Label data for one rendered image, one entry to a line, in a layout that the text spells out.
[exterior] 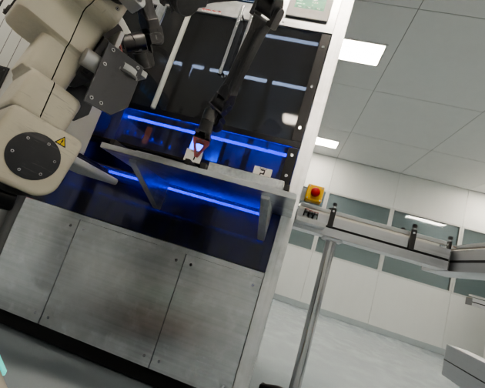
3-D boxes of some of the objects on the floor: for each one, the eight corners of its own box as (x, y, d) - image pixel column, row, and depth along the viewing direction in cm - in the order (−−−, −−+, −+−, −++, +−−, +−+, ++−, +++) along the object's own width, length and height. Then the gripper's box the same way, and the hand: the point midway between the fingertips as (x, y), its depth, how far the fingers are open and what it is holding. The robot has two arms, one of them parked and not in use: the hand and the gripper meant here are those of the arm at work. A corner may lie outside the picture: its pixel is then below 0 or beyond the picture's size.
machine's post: (224, 417, 125) (343, -6, 162) (238, 423, 124) (355, -4, 161) (222, 425, 118) (346, -16, 155) (235, 431, 117) (358, -15, 154)
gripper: (199, 123, 130) (188, 157, 128) (199, 115, 120) (186, 151, 118) (215, 128, 130) (204, 162, 128) (215, 120, 120) (203, 156, 118)
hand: (196, 155), depth 123 cm, fingers closed
